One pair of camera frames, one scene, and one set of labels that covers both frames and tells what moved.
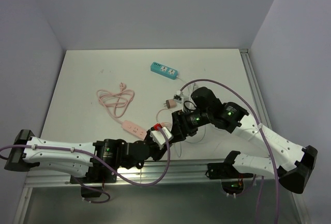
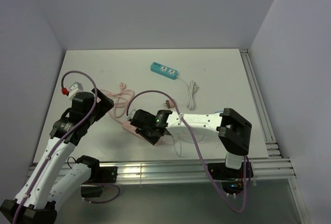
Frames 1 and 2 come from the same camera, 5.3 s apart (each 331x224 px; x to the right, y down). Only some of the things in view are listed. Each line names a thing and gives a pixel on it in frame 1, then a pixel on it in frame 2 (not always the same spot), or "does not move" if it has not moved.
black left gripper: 159,153 → 103,106
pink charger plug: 170,103 does not move
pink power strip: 134,129 does not move
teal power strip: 163,70 does not move
